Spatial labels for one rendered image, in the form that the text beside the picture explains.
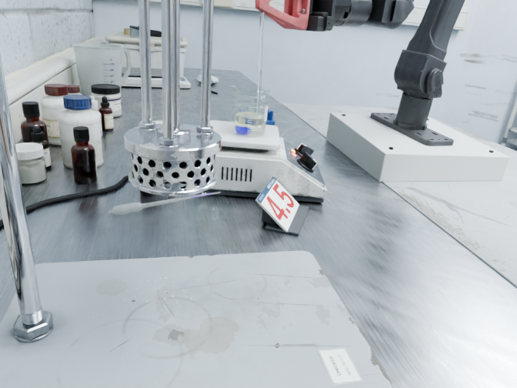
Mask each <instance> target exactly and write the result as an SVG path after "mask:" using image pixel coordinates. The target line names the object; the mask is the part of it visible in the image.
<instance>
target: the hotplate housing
mask: <svg viewBox="0 0 517 388"><path fill-rule="evenodd" d="M279 138H280V144H281V145H280V149H278V150H266V149H247V148H237V147H228V146H222V147H221V150H220V151H219V152H218V153H216V160H215V172H216V174H217V176H218V181H217V183H216V184H215V185H214V186H213V187H212V188H210V189H208V190H206V191H204V192H211V193H213V192H221V193H218V194H219V195H224V196H244V197H254V198H257V197H258V196H259V194H260V193H261V191H262V190H263V189H264V188H265V186H266V185H267V183H268V182H269V180H270V179H271V178H272V177H274V178H275V179H276V180H277V181H278V182H279V183H280V184H281V185H282V187H283V188H284V189H285V190H286V191H287V192H288V193H289V194H290V195H291V196H292V197H293V198H294V200H295V201H304V202H324V196H326V195H327V188H326V187H325V185H323V184H322V183H320V182H319V181H318V180H316V179H314V178H313V177H311V176H310V175H309V174H307V173H306V172H304V171H302V170H301V169H300V168H298V167H297V166H295V165H293V164H292V163H290V162H289V161H288V160H287V158H286V153H285V145H284V140H283V138H282V137H279ZM200 193H203V192H200Z"/></svg>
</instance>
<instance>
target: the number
mask: <svg viewBox="0 0 517 388"><path fill-rule="evenodd" d="M262 204H263V205H264V206H265V207H266V208H267V209H268V210H269V211H270V212H271V213H272V214H273V215H274V217H275V218H276V219H277V220H278V221H279V222H280V223H281V224H282V225H283V226H284V227H285V226H286V223H287V222H288V220H289V217H290V215H291V214H292V210H293V209H294V207H295V204H296V201H295V200H294V199H293V198H292V197H291V196H290V195H289V194H288V193H287V192H286V191H285V190H284V189H283V188H282V186H281V185H280V184H279V183H278V182H277V181H276V182H275V183H274V185H273V186H272V188H271V189H270V190H269V192H268V194H267V195H266V197H265V198H264V199H263V201H262Z"/></svg>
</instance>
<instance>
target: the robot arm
mask: <svg viewBox="0 0 517 388"><path fill-rule="evenodd" d="M270 1H272V0H255V8H256V9H258V10H259V11H260V10H262V11H263V12H264V13H265V15H267V16H268V17H269V18H271V19H272V20H273V21H275V22H276V23H278V24H279V25H280V26H282V27H283V28H286V29H296V30H301V31H312V32H325V31H331V30H332V28H333V26H348V27H359V26H361V25H370V26H375V27H380V28H389V29H395V28H398V27H399V26H400V25H401V24H402V23H403V22H404V21H405V20H406V19H407V18H408V16H409V14H410V13H411V12H412V10H413V9H414V8H415V6H414V4H413V2H414V1H415V0H284V12H281V11H279V10H278V9H276V8H273V7H272V6H270V5H269V2H270ZM464 3H465V0H430V1H429V4H428V6H427V9H426V10H425V14H424V16H423V18H422V21H421V23H420V25H419V27H418V29H417V31H416V33H415V34H414V36H413V37H412V39H411V40H410V41H409V44H408V46H407V49H406V50H405V49H403V50H402V53H401V55H400V57H399V60H398V62H397V65H396V67H395V71H394V80H395V83H396V84H397V89H399V90H402V91H403V93H402V97H401V100H400V103H399V109H398V112H397V114H395V113H385V112H372V113H371V116H370V118H372V119H374V120H376V121H378V122H380V123H382V124H383V125H386V126H388V127H389V128H391V129H394V130H395V131H397V132H400V133H402V134H403V135H406V136H408V137H409V138H411V139H414V140H415V141H417V142H420V143H422V144H423V145H425V146H452V145H453V142H454V139H450V138H449V137H447V136H445V135H442V134H440V133H438V132H435V131H433V130H431V129H428V128H427V126H428V124H427V123H426V122H427V119H428V116H429V112H430V108H431V106H432V101H433V98H441V97H442V85H443V84H444V82H443V72H444V70H445V67H446V65H447V62H444V59H445V56H446V54H447V48H448V44H449V39H450V36H451V34H452V30H453V28H454V26H455V23H456V21H457V19H458V16H459V14H460V11H461V10H462V6H463V5H464Z"/></svg>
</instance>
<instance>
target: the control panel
mask: <svg viewBox="0 0 517 388"><path fill-rule="evenodd" d="M283 140H284V145H285V153H286V158H287V160H288V161H289V162H290V163H292V164H293V165H295V166H297V167H298V168H300V169H301V170H302V171H304V172H306V173H307V174H309V175H310V176H311V177H313V178H314V179H316V180H318V181H319V182H320V183H322V184H323V185H325V183H324V180H323V178H322V174H321V173H320V170H319V167H318V165H317V166H316V167H315V168H314V172H309V171H307V170H306V169H304V168H302V167H301V166H300V165H299V164H298V163H297V161H296V160H297V159H300V158H301V156H299V155H298V154H297V153H296V152H293V151H292V149H293V150H294V149H295V148H296V147H295V146H294V145H293V144H291V143H290V142H288V141H286V140H285V139H283ZM292 153H294V154H296V156H294V155H293V154H292Z"/></svg>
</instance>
